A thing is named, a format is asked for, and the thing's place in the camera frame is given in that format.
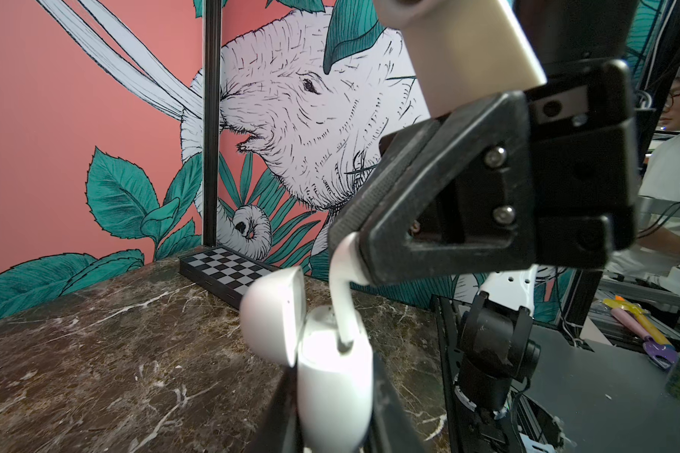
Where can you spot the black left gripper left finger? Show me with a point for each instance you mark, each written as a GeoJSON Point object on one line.
{"type": "Point", "coordinates": [280, 430]}

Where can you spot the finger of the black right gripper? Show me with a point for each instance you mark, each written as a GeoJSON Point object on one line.
{"type": "Point", "coordinates": [398, 150]}

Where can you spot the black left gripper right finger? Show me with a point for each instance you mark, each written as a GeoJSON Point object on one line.
{"type": "Point", "coordinates": [390, 429]}

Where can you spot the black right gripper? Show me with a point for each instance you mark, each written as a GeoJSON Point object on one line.
{"type": "Point", "coordinates": [546, 176]}

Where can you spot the white earbud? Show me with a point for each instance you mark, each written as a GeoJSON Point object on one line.
{"type": "Point", "coordinates": [346, 267]}

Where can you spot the white round earbud case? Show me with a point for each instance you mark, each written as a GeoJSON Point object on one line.
{"type": "Point", "coordinates": [335, 388]}

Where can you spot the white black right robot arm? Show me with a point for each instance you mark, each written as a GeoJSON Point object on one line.
{"type": "Point", "coordinates": [499, 186]}

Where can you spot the folded black white chessboard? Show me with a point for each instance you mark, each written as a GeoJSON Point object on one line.
{"type": "Point", "coordinates": [223, 272]}

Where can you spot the seated person white shirt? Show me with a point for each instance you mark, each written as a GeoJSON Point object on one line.
{"type": "Point", "coordinates": [657, 249]}

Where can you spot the black front mounting rail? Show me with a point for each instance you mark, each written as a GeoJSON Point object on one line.
{"type": "Point", "coordinates": [488, 360]}

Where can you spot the black right corner frame post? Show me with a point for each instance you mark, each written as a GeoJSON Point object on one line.
{"type": "Point", "coordinates": [212, 15]}

